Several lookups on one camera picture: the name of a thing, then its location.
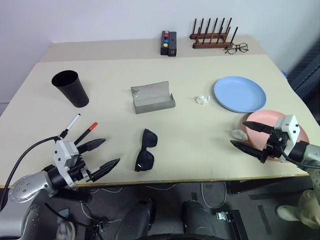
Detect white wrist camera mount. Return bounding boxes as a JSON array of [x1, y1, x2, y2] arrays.
[[52, 140, 81, 188], [274, 114, 300, 157]]

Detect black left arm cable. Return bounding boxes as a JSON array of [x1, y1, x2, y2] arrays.
[[0, 135, 62, 213]]

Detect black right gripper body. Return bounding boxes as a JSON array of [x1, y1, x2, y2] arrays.
[[264, 129, 289, 159]]

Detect crumpled white tissue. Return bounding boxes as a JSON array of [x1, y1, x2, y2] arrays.
[[230, 129, 249, 141]]

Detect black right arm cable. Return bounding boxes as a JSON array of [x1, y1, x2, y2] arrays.
[[279, 146, 320, 169]]

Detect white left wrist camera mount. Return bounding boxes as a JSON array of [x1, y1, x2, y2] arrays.
[[52, 140, 81, 188]]

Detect beige trouser leg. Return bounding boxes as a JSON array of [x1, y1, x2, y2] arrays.
[[296, 189, 320, 229]]

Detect dark grey rounded shape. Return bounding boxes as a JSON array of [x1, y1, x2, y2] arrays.
[[181, 199, 217, 236], [114, 198, 156, 240]]

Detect wooden peg rack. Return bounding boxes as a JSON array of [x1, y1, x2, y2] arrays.
[[189, 17, 239, 50]]

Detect white shoe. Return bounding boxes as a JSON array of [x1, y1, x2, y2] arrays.
[[275, 204, 301, 222]]

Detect black cup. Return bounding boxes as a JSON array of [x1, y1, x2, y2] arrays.
[[51, 70, 90, 109]]

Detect small crumpled white paper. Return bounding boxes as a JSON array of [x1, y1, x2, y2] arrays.
[[194, 94, 211, 106]]

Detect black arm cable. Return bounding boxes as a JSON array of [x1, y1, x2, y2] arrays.
[[279, 146, 320, 169], [0, 135, 62, 213]]

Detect tape roll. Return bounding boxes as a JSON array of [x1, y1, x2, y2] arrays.
[[55, 220, 77, 240]]

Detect white floor cable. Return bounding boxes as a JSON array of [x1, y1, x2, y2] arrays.
[[200, 181, 228, 210]]

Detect black marker with red cap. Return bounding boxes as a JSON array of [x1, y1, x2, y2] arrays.
[[74, 121, 99, 146]]

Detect plain black box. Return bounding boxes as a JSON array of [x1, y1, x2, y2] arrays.
[[167, 31, 178, 58]]

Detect black table frame beam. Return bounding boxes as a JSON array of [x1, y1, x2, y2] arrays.
[[224, 176, 315, 196]]

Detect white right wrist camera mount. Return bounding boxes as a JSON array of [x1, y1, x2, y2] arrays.
[[274, 114, 300, 157]]

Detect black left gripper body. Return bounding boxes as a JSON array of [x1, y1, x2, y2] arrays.
[[67, 156, 99, 183]]

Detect dark blue chair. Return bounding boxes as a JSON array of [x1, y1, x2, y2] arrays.
[[287, 41, 320, 107]]

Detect black box with coloured buttons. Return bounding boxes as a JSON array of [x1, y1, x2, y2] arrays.
[[160, 30, 170, 56]]

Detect black sunglasses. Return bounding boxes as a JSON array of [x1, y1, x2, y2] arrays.
[[134, 128, 159, 173]]

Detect metal floor bracket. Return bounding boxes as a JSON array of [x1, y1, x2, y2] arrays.
[[215, 211, 232, 221]]

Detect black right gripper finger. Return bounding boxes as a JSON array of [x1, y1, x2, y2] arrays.
[[241, 120, 275, 135], [229, 139, 270, 164]]

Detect dark framed eyeglasses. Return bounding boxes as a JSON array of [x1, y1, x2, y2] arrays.
[[224, 42, 250, 55]]

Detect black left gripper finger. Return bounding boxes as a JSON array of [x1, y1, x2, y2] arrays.
[[89, 157, 121, 183], [75, 138, 108, 154]]

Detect pink plate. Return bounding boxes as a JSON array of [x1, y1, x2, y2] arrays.
[[241, 109, 310, 161]]

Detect white marker with black cap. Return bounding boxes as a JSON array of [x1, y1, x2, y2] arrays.
[[59, 113, 82, 139]]

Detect blue plate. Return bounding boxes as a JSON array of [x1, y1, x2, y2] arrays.
[[213, 75, 267, 114]]

